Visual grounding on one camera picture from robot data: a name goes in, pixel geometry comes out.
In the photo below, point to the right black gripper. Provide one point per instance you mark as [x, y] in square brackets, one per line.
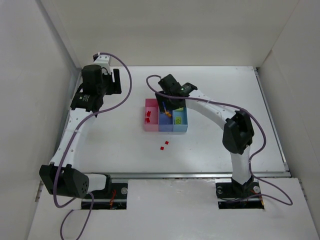
[164, 101]

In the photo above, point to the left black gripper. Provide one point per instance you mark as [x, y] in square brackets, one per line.
[116, 81]

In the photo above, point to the green lego brick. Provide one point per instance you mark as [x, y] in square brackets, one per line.
[178, 120]
[180, 109]

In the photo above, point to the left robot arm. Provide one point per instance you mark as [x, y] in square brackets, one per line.
[61, 176]

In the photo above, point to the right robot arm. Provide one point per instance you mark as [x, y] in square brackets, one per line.
[236, 125]

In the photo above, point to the pink container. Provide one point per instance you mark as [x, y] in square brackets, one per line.
[151, 104]

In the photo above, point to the light blue container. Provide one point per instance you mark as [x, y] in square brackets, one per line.
[184, 126]

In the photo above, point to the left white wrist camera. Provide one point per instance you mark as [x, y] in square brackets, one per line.
[102, 60]

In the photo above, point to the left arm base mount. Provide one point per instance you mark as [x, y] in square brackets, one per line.
[114, 198]

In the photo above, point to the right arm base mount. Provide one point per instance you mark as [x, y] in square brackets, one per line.
[228, 198]

